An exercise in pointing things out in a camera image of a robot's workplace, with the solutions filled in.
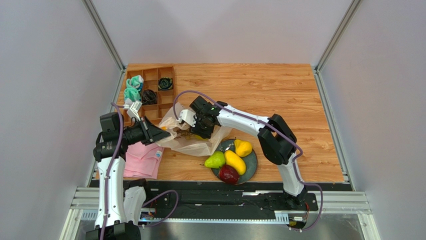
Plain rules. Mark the green fake pear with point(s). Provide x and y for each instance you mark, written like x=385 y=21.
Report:
x=215 y=161

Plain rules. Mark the yellow fake pear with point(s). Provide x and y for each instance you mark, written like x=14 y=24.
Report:
x=242 y=148

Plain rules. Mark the teal rolled sock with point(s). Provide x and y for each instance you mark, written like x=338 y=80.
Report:
x=133 y=89

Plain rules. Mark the wooden compartment tray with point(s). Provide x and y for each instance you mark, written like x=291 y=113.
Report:
x=165 y=98

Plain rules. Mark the black rolled sock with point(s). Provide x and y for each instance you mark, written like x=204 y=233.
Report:
x=149 y=97

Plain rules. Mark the dark green rolled sock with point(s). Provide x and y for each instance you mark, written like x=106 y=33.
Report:
x=165 y=84

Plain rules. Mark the red fake apple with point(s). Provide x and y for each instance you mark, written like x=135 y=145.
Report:
x=228 y=175

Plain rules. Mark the dark grey round plate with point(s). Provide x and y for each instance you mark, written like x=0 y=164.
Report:
x=251 y=161

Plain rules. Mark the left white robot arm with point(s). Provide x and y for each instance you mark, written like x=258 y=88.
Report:
x=119 y=208

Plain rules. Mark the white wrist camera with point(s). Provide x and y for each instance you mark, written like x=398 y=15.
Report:
x=132 y=110
x=187 y=116

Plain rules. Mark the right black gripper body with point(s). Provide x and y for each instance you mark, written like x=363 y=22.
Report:
x=198 y=123

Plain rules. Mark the banana print plastic bag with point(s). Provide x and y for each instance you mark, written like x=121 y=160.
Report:
x=182 y=141

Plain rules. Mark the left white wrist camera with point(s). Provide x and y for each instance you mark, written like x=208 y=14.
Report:
x=132 y=110

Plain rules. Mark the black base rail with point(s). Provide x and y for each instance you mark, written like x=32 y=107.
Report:
x=214 y=200

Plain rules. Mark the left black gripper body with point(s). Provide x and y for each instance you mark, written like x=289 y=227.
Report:
x=139 y=132

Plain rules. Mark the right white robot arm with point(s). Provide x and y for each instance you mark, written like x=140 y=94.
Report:
x=277 y=140

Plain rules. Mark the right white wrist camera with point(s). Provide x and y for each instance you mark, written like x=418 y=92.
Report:
x=187 y=116

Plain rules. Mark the yellow fake mango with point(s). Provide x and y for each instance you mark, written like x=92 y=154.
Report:
x=235 y=161

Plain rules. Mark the fake longan bunch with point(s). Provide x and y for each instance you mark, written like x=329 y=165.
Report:
x=187 y=135

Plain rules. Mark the pink folded cloth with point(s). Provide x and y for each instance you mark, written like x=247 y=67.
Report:
x=143 y=161

